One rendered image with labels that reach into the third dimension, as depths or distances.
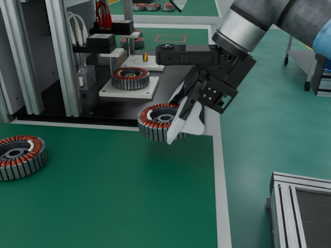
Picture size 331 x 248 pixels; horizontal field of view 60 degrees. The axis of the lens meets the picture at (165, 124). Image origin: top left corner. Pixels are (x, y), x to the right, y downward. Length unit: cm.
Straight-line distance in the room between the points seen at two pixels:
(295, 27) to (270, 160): 154
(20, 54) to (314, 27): 58
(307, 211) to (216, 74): 94
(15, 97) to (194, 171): 49
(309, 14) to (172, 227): 37
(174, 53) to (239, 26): 11
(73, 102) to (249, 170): 134
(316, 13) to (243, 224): 118
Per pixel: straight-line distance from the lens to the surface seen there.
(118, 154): 61
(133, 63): 108
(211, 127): 71
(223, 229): 47
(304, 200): 142
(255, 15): 50
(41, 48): 92
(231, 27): 51
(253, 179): 179
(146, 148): 62
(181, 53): 51
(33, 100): 76
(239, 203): 162
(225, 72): 54
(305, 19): 49
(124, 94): 81
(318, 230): 131
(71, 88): 71
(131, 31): 107
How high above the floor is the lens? 109
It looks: 29 degrees down
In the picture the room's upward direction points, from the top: straight up
